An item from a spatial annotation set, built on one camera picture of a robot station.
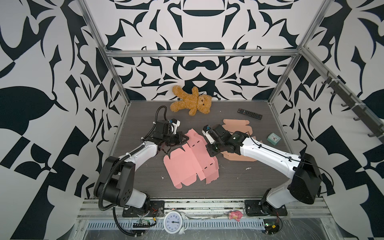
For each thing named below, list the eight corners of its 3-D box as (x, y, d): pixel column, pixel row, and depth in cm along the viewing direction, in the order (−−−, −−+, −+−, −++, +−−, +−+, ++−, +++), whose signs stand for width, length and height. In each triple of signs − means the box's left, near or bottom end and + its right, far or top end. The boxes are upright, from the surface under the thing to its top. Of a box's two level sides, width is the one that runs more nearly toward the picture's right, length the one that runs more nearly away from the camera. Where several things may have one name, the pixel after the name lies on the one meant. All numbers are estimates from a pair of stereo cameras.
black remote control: (237, 112, 117) (238, 109, 114) (237, 110, 118) (238, 107, 116) (260, 119, 112) (262, 117, 110) (261, 117, 113) (262, 115, 111)
